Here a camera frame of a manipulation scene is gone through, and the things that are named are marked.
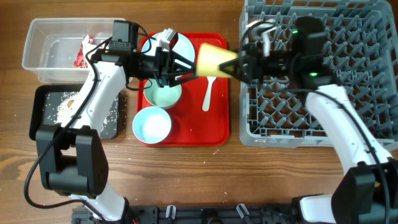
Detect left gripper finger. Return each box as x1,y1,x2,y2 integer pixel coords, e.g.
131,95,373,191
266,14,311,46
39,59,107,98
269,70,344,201
169,50,196,69
161,73,198,87

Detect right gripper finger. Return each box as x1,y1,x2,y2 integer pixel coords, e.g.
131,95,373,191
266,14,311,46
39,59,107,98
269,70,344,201
232,46,252,62
219,58,252,83

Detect large light blue plate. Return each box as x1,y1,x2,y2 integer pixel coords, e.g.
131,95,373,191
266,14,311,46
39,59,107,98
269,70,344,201
142,32,195,62

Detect green bowl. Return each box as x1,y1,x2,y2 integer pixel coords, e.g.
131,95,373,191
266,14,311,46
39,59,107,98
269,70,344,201
144,80,182,110

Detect yellow plastic cup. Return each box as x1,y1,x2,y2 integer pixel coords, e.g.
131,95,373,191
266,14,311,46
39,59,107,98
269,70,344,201
196,43,238,78

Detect white plastic spoon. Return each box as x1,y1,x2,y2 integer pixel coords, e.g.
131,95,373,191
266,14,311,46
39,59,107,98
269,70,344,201
202,77,216,111

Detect small light blue bowl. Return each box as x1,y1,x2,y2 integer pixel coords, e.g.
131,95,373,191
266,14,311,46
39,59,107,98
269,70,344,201
132,106,172,144

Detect white napkin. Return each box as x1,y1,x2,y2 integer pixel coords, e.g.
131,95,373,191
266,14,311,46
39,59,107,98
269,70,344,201
81,35,96,62

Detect red snack wrapper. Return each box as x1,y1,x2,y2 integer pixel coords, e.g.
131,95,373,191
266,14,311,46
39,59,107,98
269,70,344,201
73,35,94,68

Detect white rice pile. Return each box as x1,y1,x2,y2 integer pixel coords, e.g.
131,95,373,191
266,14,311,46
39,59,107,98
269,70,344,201
42,91,119,136

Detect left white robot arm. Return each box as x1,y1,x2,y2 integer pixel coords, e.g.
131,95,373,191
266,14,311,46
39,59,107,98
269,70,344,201
30,20,197,223

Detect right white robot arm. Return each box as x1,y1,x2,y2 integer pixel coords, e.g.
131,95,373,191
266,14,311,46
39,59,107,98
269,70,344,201
218,16,397,223

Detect grey dishwasher rack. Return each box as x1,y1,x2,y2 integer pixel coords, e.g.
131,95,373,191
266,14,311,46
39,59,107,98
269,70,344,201
239,1,397,151

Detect red serving tray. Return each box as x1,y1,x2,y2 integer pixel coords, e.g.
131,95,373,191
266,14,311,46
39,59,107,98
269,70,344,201
135,32,230,147

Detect clear plastic bin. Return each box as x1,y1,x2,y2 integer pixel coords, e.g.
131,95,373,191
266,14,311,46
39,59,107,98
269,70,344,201
22,17,116,83

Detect black tray bin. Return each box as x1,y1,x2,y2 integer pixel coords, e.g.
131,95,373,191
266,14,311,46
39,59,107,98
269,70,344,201
29,84,120,141

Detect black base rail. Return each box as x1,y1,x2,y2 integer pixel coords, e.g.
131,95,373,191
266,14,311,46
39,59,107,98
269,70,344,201
71,203,348,224

